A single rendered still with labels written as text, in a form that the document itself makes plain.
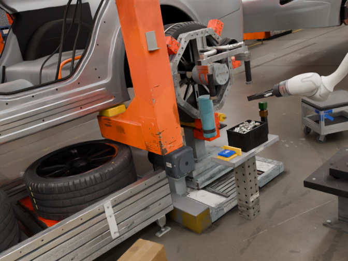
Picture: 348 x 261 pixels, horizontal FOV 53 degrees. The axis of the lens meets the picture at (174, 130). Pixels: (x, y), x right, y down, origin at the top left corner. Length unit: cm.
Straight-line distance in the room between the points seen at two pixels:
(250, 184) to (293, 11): 294
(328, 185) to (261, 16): 322
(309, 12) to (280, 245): 323
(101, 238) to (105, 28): 126
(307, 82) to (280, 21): 287
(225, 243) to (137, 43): 119
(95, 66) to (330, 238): 167
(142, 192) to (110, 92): 70
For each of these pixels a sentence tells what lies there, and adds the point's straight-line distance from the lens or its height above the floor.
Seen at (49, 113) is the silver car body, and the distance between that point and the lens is 215.
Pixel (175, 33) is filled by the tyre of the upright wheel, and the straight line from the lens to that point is 224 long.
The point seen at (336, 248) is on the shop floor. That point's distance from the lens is 206.
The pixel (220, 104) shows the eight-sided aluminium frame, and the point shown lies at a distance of 241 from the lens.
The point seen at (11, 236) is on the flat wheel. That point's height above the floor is 35.
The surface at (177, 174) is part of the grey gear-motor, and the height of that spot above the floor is 27.
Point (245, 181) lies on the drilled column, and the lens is 212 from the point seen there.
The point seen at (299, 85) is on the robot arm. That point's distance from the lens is 196.
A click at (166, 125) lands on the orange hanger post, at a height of 68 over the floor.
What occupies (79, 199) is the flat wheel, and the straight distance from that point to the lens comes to 201.
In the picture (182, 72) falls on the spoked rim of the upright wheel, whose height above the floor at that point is 88.
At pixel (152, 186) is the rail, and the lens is 207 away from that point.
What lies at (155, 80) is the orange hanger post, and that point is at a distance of 186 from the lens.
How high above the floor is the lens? 128
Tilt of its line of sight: 19 degrees down
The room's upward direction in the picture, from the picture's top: 10 degrees counter-clockwise
